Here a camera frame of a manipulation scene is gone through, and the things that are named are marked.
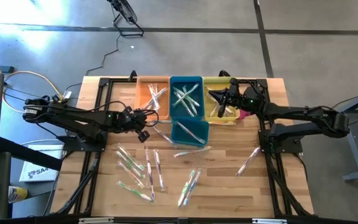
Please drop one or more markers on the large teal plastic bin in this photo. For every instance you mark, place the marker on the large teal plastic bin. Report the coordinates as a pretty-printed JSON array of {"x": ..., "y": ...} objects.
[{"x": 174, "y": 81}]

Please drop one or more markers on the black table clamp knob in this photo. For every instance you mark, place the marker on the black table clamp knob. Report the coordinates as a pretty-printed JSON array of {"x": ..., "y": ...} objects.
[
  {"x": 224, "y": 74},
  {"x": 132, "y": 74}
]

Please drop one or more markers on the orange toothbrush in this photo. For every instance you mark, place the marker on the orange toothbrush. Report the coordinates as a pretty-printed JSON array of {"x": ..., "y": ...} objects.
[{"x": 191, "y": 151}]

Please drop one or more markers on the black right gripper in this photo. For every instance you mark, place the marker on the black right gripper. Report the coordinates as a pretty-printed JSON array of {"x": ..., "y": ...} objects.
[{"x": 239, "y": 96}]

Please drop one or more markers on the yellow plastic bin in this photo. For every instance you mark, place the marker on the yellow plastic bin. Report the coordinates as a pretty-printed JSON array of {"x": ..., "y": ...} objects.
[{"x": 210, "y": 82}]

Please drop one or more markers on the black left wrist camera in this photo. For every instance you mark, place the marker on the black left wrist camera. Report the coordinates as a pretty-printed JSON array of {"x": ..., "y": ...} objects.
[{"x": 144, "y": 136}]

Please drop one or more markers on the red toothbrush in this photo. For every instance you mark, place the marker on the red toothbrush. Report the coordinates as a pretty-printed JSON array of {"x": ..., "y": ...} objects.
[
  {"x": 130, "y": 174},
  {"x": 190, "y": 132}
]

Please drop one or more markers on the small teal plastic bin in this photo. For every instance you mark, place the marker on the small teal plastic bin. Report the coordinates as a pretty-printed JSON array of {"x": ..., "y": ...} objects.
[{"x": 179, "y": 138}]

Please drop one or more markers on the magenta cloth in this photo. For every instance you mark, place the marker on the magenta cloth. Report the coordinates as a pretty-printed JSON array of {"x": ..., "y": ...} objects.
[{"x": 243, "y": 115}]

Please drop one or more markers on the black floor fan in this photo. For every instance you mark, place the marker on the black floor fan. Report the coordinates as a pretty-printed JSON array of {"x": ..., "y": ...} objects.
[{"x": 126, "y": 12}]

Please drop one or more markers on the orange plastic bin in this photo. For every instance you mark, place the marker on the orange plastic bin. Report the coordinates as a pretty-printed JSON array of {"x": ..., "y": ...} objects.
[{"x": 140, "y": 113}]

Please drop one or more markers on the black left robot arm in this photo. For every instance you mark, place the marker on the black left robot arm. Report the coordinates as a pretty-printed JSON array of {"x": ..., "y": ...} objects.
[{"x": 73, "y": 119}]

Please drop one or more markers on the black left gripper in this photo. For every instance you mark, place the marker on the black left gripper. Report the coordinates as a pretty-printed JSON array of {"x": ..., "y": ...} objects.
[{"x": 127, "y": 119}]

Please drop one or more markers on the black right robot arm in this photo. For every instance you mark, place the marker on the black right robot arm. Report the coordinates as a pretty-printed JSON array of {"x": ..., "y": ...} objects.
[{"x": 306, "y": 115}]

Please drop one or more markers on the silver table bracket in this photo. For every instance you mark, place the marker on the silver table bracket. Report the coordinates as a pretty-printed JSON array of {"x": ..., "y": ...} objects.
[
  {"x": 269, "y": 221},
  {"x": 95, "y": 220}
]

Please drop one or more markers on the white printed box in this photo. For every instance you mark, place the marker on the white printed box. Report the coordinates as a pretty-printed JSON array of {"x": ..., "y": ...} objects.
[{"x": 42, "y": 168}]

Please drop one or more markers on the yellow white can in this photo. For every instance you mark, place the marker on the yellow white can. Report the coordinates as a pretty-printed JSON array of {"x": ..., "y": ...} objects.
[{"x": 17, "y": 194}]

